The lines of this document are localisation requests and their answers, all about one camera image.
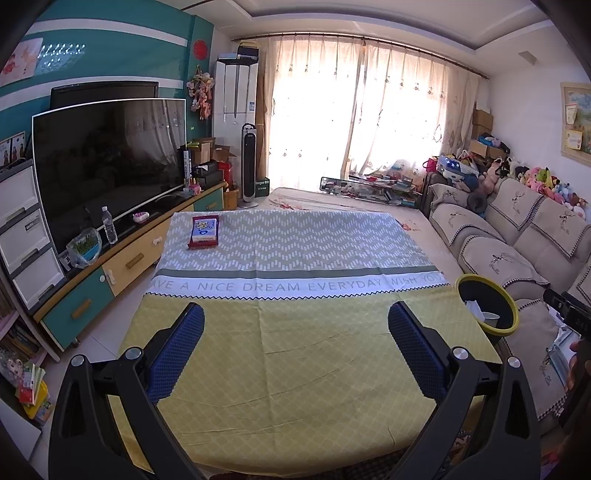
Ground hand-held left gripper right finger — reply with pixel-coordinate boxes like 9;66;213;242
388;301;542;480

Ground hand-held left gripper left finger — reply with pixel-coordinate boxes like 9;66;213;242
48;302;206;480

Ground black bin with yellow rim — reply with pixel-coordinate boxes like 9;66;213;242
455;274;520;342

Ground person's right hand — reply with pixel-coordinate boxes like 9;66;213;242
569;339;591;386

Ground papers on sofa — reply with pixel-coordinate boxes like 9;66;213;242
547;323;578;384

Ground beige sofa with embroidered covers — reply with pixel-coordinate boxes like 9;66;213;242
422;178;591;435

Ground teal yellow television cabinet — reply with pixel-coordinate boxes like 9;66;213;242
34;180;229;352

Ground red flat packet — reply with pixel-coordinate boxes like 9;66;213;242
187;215;221;250

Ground yellow grey patterned tablecloth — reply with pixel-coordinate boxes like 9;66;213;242
117;210;502;467

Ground blue white small box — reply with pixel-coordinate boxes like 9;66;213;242
191;218;218;244

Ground clear bag with green contents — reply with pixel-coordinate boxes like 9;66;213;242
67;227;101;269

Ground clear water bottle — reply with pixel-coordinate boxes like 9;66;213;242
100;206;118;244

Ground pile of plush toys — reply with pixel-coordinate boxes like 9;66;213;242
508;157;591;222

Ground pile of colourful packets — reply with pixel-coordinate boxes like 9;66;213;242
16;364;51;423

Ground shelf of books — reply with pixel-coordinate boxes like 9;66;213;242
0;309;47;370

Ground cluttered glass coffee table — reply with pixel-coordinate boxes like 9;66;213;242
318;173;423;208

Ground tall black box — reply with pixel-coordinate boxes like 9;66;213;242
179;148;194;188

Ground blue star print cushion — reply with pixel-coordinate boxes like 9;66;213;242
436;154;478;178

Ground white plastic drawer unit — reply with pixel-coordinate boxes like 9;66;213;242
0;159;68;315

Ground black white tower fan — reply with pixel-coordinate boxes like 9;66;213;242
241;122;257;208

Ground large curved television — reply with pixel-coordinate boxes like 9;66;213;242
31;98;188;252

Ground open cardboard boxes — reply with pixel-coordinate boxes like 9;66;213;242
187;137;236;167

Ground stack of cardboard boxes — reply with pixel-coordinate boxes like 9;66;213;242
468;108;509;160

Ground sheer embroidered curtain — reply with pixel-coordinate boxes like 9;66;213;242
360;39;481;181
256;37;365;190

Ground white standing air conditioner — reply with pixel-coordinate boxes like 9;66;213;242
213;60;259;195

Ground standing photo frames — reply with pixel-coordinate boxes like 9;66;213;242
0;131;26;169

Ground hanging artificial flowers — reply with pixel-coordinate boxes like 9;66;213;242
187;67;215;118

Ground brown curtain rod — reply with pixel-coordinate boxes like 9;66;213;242
233;33;490;79

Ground framed wall picture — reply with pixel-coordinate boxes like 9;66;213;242
560;82;591;160

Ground pink wall poster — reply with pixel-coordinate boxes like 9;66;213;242
0;37;44;88

